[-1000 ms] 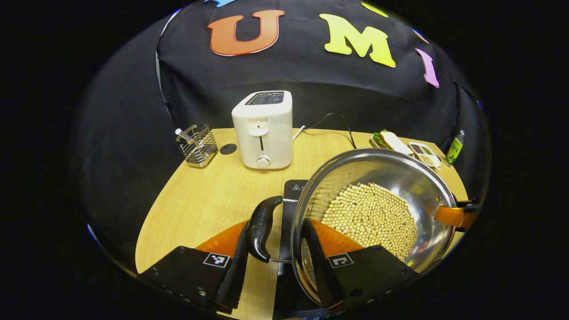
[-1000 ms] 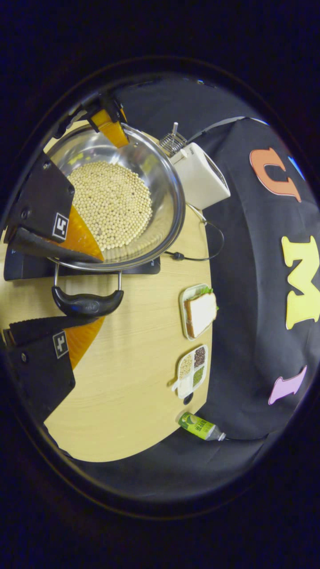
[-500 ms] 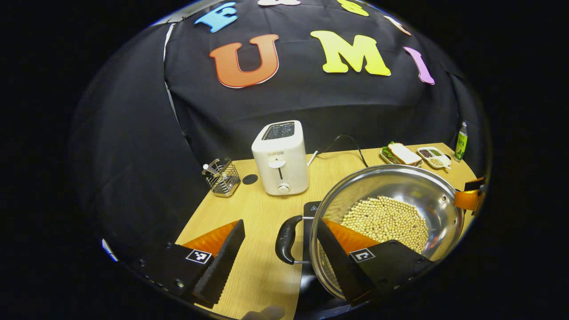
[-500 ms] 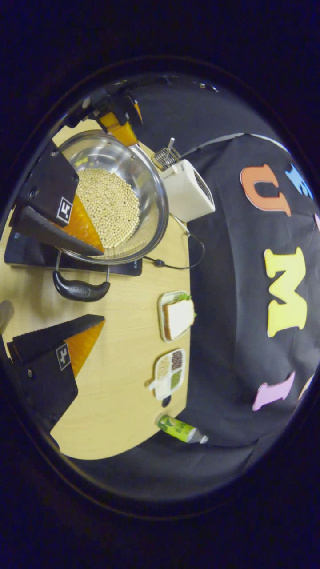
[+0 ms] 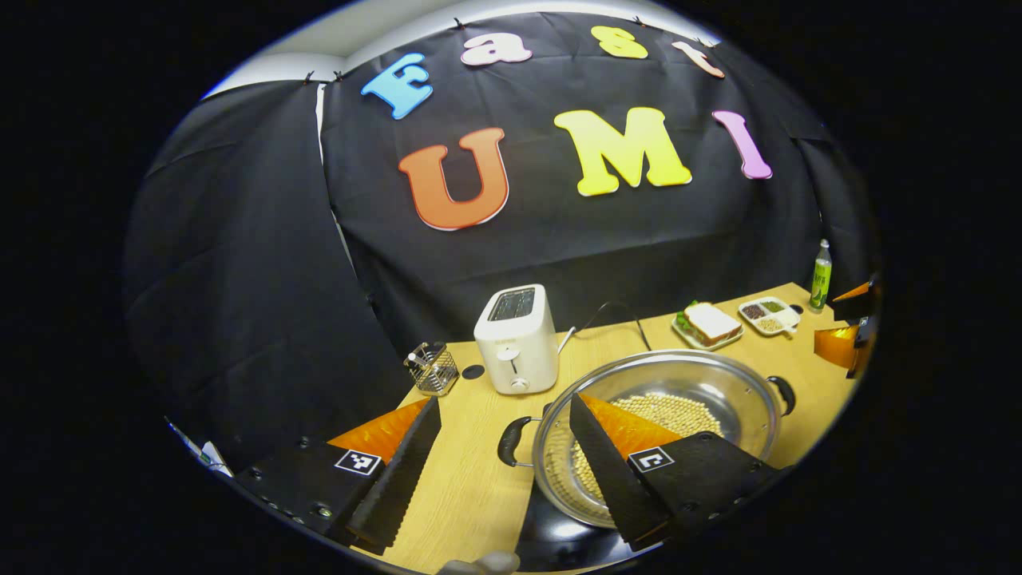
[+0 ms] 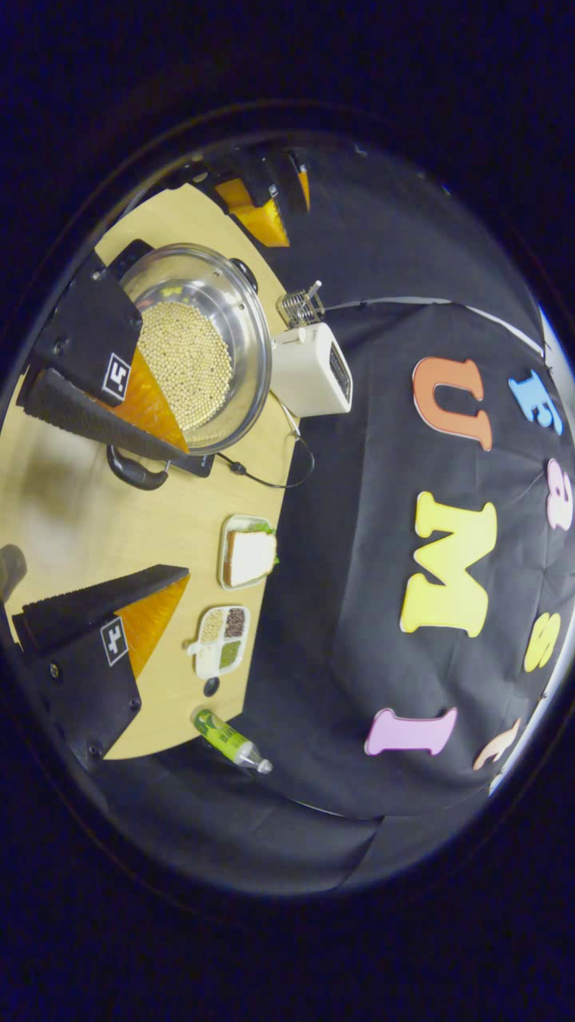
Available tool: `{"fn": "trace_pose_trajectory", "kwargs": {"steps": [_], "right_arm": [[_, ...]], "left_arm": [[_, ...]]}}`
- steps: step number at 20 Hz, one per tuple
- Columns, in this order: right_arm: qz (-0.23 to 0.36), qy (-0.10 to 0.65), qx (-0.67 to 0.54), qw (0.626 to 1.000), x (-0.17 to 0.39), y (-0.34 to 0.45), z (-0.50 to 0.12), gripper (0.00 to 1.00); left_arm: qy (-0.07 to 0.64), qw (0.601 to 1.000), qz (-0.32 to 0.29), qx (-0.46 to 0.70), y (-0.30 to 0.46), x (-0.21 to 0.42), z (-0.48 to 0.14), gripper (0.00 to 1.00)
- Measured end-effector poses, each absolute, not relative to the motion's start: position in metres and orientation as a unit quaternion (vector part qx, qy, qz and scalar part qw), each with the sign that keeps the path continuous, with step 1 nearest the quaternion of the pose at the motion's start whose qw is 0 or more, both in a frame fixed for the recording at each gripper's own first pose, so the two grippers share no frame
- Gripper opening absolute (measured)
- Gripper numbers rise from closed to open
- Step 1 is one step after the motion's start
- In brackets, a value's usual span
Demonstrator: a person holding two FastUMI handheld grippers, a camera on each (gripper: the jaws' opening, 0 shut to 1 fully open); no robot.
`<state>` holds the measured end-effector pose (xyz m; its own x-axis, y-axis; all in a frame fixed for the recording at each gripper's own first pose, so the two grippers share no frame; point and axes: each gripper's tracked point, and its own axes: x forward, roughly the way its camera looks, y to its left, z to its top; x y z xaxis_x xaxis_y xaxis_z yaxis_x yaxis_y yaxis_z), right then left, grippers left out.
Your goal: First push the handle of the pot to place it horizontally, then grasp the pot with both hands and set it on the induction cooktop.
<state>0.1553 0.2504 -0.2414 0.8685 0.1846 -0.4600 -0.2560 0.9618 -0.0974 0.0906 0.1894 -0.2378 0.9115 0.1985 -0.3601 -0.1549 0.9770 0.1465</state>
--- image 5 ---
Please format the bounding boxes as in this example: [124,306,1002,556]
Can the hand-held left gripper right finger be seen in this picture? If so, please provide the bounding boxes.
[568,393,787,552]

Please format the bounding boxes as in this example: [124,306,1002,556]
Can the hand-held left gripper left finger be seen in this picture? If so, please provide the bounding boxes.
[232,395,442,556]

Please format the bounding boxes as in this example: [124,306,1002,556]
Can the black induction cooktop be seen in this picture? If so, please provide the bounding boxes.
[515,479,664,572]

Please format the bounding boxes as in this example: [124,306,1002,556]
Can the stainless steel pot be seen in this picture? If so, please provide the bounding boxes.
[497,349,798,529]

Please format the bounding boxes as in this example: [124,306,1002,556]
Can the green label drink bottle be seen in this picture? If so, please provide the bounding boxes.
[808,239,833,313]

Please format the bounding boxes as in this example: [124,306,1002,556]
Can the white divided dish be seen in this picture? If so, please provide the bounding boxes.
[738,296,802,338]

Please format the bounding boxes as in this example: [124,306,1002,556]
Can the pile of soybeans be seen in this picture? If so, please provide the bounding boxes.
[571,391,726,504]

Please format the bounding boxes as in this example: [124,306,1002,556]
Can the pale green sandwich plate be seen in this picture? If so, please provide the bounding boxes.
[671,307,745,352]

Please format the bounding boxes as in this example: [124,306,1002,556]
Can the white toaster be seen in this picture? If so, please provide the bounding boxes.
[473,284,560,396]

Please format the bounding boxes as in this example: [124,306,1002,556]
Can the white bread sandwich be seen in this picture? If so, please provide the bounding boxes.
[683,301,743,347]

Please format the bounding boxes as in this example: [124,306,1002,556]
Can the white card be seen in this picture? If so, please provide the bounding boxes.
[166,417,234,478]

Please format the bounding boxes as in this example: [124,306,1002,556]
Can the toaster power cable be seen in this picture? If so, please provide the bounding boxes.
[557,300,652,356]

